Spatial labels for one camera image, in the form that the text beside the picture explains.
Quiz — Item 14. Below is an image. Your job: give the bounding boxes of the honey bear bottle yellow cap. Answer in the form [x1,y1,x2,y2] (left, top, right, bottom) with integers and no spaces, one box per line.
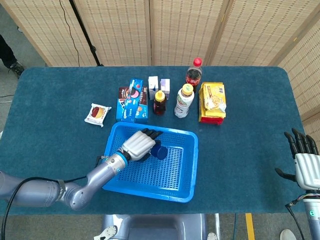
[153,90,168,116]

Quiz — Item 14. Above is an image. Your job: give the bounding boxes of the blue plastic basket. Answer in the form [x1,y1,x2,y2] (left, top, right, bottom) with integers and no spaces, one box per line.
[101,121,199,204]

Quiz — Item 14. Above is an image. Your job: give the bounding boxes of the yellow cracker packet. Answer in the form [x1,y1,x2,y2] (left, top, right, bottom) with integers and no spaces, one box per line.
[201,83,227,112]

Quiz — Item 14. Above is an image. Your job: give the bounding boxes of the white blue drink carton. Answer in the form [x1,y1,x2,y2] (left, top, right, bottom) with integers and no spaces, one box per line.
[147,75,160,101]

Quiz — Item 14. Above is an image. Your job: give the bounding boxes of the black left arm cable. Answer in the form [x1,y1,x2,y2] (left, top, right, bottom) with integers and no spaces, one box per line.
[0,176,88,240]

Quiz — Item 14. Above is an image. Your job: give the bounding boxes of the white snack packet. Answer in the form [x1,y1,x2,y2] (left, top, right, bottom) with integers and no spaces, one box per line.
[84,102,112,128]

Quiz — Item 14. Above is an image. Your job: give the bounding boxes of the black tripod leg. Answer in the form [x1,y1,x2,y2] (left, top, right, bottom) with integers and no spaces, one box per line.
[68,0,104,67]

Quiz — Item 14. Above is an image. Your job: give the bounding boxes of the teal table cloth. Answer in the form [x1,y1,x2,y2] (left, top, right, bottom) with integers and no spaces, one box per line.
[0,66,311,216]

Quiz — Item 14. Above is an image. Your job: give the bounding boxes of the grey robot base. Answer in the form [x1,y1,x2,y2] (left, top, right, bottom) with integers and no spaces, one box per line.
[93,213,221,240]

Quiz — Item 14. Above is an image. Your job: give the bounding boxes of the white purple drink carton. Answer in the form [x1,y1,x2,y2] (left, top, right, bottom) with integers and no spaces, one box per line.
[159,78,171,100]

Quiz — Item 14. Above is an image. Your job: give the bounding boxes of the red yellow snack packet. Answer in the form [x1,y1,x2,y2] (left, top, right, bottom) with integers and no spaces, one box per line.
[198,82,227,126]

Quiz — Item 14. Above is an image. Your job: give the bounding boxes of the white bottle with blue cap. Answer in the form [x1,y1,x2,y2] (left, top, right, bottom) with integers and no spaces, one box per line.
[150,139,169,161]

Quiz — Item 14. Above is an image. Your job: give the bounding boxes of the blue cookie box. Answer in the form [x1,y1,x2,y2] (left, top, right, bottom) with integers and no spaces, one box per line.
[116,78,144,123]

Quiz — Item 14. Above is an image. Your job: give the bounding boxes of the person in dark clothes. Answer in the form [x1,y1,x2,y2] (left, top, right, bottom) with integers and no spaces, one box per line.
[0,34,25,79]

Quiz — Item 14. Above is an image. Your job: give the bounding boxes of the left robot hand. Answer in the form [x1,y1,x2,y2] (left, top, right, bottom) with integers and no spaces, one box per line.
[121,128,165,163]

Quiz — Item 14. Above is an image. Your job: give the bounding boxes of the dark red box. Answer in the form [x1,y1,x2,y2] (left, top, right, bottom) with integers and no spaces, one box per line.
[117,86,149,124]

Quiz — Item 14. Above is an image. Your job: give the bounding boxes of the thin black hanging cable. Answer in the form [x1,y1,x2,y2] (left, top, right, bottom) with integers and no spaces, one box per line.
[59,0,81,66]

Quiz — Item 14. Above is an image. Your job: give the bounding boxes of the white shoe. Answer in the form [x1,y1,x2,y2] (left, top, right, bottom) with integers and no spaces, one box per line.
[279,228,296,240]

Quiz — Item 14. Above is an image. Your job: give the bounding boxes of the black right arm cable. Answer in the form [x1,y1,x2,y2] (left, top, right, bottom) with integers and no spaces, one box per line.
[284,192,311,240]

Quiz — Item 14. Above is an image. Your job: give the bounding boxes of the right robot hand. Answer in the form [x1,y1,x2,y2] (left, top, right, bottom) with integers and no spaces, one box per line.
[274,128,320,190]

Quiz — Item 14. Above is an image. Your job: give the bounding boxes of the woven bamboo folding screen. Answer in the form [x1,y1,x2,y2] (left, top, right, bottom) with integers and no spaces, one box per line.
[0,0,320,137]

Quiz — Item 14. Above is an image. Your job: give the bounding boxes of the white peach drink bottle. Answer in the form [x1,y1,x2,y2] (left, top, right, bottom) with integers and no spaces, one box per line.
[174,83,195,119]

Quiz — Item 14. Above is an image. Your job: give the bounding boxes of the cola bottle red cap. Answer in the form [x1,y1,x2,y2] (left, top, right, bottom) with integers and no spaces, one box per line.
[185,57,203,93]

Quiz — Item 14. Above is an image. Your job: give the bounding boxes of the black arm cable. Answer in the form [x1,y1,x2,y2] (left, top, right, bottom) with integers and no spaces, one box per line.
[284,192,311,240]
[0,176,88,240]

